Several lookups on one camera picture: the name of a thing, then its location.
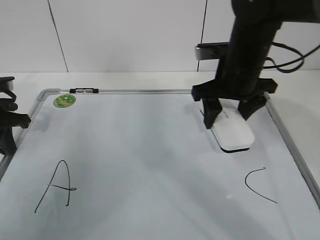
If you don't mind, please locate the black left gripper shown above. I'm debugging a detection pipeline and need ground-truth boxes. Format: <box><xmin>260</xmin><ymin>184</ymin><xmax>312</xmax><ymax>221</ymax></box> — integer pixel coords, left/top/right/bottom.
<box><xmin>0</xmin><ymin>98</ymin><xmax>31</xmax><ymax>155</ymax></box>

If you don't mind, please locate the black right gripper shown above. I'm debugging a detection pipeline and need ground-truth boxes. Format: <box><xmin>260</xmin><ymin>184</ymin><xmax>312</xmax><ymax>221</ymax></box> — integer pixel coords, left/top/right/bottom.
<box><xmin>191</xmin><ymin>57</ymin><xmax>278</xmax><ymax>129</ymax></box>

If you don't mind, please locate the white rectangular board eraser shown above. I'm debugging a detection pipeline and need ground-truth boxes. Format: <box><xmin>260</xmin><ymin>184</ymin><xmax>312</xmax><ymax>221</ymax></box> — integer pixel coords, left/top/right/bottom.
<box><xmin>210</xmin><ymin>107</ymin><xmax>255</xmax><ymax>153</ymax></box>

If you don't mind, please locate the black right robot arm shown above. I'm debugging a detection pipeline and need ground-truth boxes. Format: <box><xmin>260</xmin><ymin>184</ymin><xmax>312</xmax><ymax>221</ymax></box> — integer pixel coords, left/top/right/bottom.
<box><xmin>191</xmin><ymin>0</ymin><xmax>320</xmax><ymax>129</ymax></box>

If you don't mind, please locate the round green magnet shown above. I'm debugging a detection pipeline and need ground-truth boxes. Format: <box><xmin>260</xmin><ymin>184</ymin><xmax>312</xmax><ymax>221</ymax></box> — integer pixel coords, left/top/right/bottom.
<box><xmin>53</xmin><ymin>94</ymin><xmax>76</xmax><ymax>108</ymax></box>

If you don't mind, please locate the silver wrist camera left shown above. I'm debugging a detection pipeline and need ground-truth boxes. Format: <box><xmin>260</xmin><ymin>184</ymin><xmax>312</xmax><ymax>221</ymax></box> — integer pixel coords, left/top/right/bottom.
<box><xmin>0</xmin><ymin>76</ymin><xmax>15</xmax><ymax>91</ymax></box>

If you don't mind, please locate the white board with aluminium frame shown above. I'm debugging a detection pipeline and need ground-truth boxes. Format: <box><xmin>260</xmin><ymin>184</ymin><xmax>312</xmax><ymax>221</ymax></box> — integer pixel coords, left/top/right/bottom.
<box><xmin>0</xmin><ymin>89</ymin><xmax>320</xmax><ymax>240</ymax></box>

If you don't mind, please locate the black and silver frame clip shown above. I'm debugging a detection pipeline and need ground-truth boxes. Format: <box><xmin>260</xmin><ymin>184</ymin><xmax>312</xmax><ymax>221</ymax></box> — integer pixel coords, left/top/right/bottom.
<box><xmin>69</xmin><ymin>87</ymin><xmax>99</xmax><ymax>94</ymax></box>

